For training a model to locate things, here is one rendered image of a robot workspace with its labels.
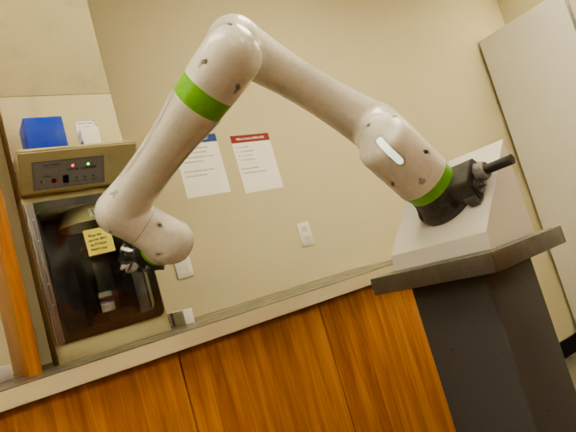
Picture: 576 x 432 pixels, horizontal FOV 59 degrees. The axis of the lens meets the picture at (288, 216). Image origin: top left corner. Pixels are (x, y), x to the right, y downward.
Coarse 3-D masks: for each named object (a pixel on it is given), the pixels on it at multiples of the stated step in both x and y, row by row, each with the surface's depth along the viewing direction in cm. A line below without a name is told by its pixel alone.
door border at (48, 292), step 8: (32, 208) 141; (32, 216) 140; (32, 224) 140; (32, 232) 139; (32, 240) 138; (40, 240) 140; (40, 248) 139; (40, 256) 139; (40, 264) 138; (40, 272) 138; (48, 272) 139; (48, 280) 138; (48, 288) 138; (48, 296) 137; (56, 304) 138; (48, 312) 136; (56, 312) 137; (56, 320) 137; (56, 328) 136; (56, 336) 136
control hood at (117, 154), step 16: (96, 144) 144; (112, 144) 147; (128, 144) 149; (16, 160) 135; (32, 160) 136; (48, 160) 138; (112, 160) 149; (128, 160) 152; (16, 176) 139; (32, 176) 138; (112, 176) 152; (32, 192) 140; (48, 192) 143
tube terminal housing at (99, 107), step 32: (64, 96) 154; (96, 96) 159; (0, 128) 149; (64, 128) 152; (64, 192) 147; (96, 192) 152; (32, 256) 142; (160, 320) 153; (64, 352) 137; (96, 352) 141
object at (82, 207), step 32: (64, 224) 144; (96, 224) 149; (64, 256) 142; (96, 256) 146; (64, 288) 140; (96, 288) 144; (128, 288) 149; (64, 320) 138; (96, 320) 142; (128, 320) 147
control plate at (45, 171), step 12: (96, 156) 145; (36, 168) 137; (48, 168) 139; (60, 168) 141; (72, 168) 143; (84, 168) 145; (96, 168) 147; (36, 180) 139; (48, 180) 141; (60, 180) 143; (72, 180) 145; (84, 180) 147; (96, 180) 149
